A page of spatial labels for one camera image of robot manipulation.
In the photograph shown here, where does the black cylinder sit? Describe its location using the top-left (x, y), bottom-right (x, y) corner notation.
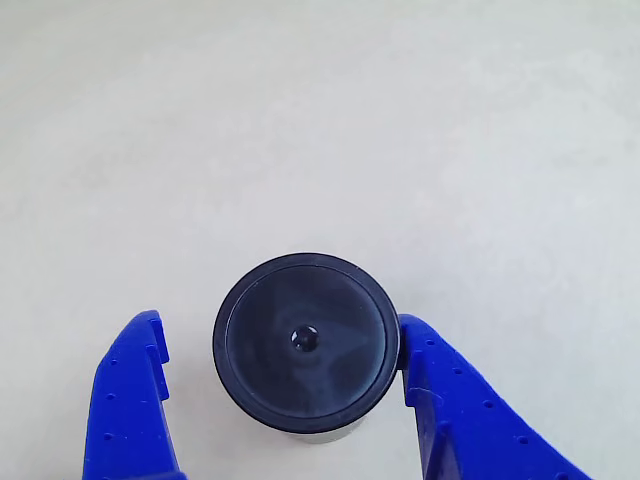
top-left (212, 253), bottom-right (401, 446)

